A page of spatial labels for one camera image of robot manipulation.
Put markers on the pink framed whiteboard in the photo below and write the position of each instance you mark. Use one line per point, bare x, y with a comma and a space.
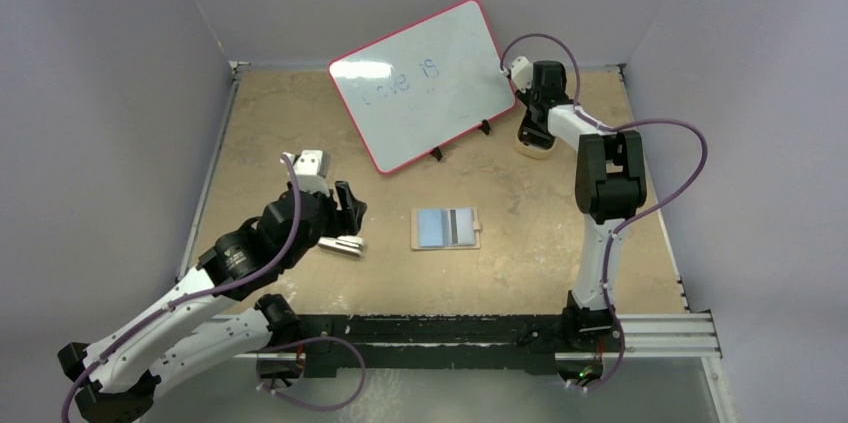
421, 87

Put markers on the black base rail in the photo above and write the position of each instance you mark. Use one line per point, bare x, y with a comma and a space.
536, 344

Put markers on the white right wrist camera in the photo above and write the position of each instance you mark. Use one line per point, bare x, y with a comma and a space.
520, 73

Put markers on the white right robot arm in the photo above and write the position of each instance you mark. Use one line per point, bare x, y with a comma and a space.
610, 187

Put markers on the grey card with stripe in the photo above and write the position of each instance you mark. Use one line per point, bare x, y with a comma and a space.
460, 227

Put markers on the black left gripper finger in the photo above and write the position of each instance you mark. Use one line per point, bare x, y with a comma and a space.
344, 195
354, 213

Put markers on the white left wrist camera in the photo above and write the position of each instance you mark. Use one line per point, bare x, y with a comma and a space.
311, 169

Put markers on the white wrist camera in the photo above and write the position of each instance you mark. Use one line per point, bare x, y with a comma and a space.
311, 169
520, 73

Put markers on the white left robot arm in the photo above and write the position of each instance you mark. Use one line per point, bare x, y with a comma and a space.
118, 378

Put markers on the black whiteboard stand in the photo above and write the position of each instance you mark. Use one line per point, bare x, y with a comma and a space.
484, 127

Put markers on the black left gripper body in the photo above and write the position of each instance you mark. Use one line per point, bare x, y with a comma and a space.
331, 222

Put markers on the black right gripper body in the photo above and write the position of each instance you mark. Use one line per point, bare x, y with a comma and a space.
534, 118

